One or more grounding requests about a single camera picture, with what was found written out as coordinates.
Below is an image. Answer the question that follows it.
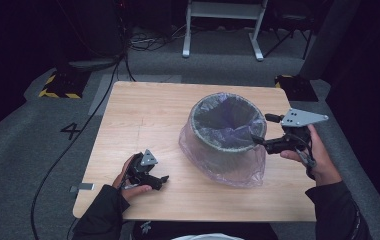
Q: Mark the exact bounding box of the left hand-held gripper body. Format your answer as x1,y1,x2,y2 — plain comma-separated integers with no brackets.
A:
125,149,161,191

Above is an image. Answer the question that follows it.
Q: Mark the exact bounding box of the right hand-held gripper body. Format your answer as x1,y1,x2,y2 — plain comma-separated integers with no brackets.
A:
265,108,330,155

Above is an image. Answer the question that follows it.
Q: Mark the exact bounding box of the purple plastic bag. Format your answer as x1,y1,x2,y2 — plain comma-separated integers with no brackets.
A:
178,92,268,189

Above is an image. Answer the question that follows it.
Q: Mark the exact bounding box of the green plastic bin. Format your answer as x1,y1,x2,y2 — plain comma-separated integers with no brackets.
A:
188,92,268,183

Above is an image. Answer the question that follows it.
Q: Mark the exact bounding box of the person's left hand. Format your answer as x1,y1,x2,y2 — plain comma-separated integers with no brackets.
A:
112,155,153,203

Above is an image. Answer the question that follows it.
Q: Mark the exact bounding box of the person's right hand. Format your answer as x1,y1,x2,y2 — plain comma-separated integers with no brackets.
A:
280,124,343,187

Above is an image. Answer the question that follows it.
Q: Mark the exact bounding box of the black yellow striped base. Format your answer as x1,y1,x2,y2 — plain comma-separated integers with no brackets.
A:
38,68,91,100
274,74,319,103

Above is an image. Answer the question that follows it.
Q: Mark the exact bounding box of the person's torso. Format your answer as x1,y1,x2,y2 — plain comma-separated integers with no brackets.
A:
131,220,279,240

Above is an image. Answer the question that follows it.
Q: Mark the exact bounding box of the black tripod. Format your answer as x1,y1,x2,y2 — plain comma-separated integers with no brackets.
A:
263,13,314,60

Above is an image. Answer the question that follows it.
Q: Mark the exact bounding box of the grey pillar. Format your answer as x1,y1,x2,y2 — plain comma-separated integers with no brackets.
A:
298,0,362,81

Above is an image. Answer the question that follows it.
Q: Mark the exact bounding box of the white metal stand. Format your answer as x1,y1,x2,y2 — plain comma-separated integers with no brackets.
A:
182,0,269,62

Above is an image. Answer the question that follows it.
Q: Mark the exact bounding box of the right hand-held gripper cable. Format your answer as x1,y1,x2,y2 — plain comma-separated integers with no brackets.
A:
294,146,318,181

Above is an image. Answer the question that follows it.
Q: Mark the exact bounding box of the long black floor cable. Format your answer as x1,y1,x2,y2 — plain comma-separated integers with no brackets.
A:
30,56,126,240

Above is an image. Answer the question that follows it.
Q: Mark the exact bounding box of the tangle of floor cables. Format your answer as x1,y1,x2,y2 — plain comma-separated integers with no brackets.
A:
129,23,188,52

